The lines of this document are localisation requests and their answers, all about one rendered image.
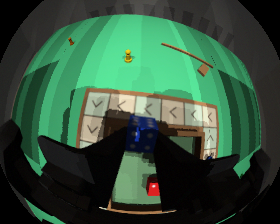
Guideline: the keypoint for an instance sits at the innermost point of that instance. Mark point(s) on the red die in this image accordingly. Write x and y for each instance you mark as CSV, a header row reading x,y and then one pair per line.
x,y
152,187

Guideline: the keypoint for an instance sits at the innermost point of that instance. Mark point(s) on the blue die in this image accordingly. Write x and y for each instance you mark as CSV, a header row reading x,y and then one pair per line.
x,y
142,134

